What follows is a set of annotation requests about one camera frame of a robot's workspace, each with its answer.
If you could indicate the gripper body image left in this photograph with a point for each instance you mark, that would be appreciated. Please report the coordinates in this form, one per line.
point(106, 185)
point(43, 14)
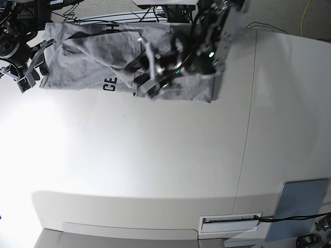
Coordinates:
point(15, 51)

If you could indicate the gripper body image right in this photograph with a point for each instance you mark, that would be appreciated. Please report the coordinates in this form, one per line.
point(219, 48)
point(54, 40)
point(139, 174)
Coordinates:
point(168, 66)

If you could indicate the grey T-shirt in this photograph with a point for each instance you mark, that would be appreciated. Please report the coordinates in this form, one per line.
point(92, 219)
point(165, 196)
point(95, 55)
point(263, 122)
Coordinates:
point(94, 56)

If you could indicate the blue-grey tablet board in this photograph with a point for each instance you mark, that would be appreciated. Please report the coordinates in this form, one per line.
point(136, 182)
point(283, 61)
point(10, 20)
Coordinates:
point(297, 198)

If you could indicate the black device bottom right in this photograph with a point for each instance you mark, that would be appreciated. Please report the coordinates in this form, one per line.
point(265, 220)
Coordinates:
point(310, 240)

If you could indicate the white base mount top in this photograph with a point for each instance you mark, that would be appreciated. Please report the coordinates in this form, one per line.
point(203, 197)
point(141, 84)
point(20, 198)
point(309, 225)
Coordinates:
point(165, 2)

